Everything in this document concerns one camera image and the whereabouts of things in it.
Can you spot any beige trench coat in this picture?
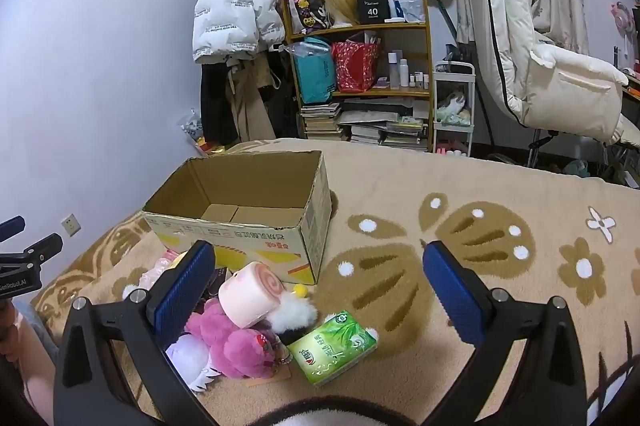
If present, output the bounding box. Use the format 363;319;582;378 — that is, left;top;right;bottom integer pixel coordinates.
225;53;281;142

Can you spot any white cart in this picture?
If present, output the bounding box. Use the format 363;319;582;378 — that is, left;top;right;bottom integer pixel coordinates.
432;61;476;158

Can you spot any pink bear plush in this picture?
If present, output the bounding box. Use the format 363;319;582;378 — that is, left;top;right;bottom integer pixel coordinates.
185;297;293;379

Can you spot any office chair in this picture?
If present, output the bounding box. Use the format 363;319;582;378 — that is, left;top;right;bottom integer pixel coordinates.
525;126;640;187

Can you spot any green tissue pack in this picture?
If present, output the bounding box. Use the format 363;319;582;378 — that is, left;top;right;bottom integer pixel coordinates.
287;310;379;388

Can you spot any black coat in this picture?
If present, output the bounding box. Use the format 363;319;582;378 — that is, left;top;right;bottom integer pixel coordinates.
200;56;236;147

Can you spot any wooden shelf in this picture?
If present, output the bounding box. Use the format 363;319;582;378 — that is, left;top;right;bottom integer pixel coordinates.
280;0;435;153

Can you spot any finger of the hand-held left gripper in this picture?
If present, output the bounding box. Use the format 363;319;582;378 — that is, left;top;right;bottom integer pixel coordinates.
0;216;26;243
22;233;64;269

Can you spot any cardboard box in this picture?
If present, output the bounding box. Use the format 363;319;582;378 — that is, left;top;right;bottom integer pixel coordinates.
142;150;333;285

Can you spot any clear bag of snacks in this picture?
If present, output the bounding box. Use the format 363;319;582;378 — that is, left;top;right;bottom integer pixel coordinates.
177;108;226;157

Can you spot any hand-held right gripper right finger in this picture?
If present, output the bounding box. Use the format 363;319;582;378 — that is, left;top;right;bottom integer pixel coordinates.
421;240;588;426

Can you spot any row of white cosmetic bottles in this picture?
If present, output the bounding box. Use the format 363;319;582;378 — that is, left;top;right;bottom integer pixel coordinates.
387;50;431;90

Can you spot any pink swirl roll plush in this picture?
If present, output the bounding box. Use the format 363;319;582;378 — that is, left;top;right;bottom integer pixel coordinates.
218;262;287;329

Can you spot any pink fan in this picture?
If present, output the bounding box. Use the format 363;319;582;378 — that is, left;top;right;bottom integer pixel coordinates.
609;1;637;62

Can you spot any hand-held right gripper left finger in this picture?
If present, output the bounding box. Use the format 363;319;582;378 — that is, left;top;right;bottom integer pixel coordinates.
52;240;221;426

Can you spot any black box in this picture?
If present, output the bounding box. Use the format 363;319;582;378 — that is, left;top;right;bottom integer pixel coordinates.
356;0;391;24

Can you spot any white purple plush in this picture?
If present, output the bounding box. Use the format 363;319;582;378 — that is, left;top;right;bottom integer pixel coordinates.
165;333;223;394

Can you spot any black pink printed bag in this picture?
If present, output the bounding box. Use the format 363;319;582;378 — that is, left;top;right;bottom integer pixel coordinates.
284;0;333;34

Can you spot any stack of books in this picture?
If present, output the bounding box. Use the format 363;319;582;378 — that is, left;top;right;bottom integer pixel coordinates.
299;102;346;141

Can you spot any teal bag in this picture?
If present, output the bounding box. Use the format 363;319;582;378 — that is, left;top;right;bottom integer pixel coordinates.
291;37;338;105

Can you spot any pile of magazines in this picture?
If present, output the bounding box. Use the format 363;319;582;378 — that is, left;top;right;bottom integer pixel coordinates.
337;98;431;152

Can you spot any green white soft toy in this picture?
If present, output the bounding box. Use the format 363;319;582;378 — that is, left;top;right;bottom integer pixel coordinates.
436;88;472;127

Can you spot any white fluffy plush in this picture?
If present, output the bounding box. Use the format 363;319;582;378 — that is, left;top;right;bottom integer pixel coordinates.
267;284;319;333

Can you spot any blond wig head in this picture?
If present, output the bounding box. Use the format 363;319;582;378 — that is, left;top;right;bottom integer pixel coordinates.
320;0;362;29

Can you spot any red gift bag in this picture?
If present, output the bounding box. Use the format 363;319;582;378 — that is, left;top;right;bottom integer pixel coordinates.
331;32;382;94

